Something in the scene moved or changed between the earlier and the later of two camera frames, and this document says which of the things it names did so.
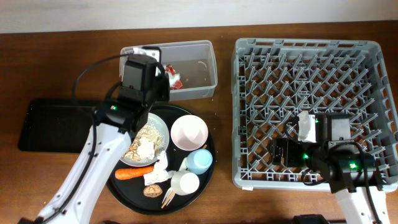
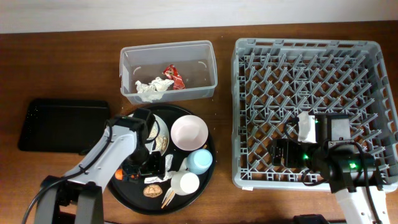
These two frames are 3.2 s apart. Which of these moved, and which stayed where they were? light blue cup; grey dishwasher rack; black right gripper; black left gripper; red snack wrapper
Moved: black left gripper
Stayed: light blue cup; red snack wrapper; black right gripper; grey dishwasher rack
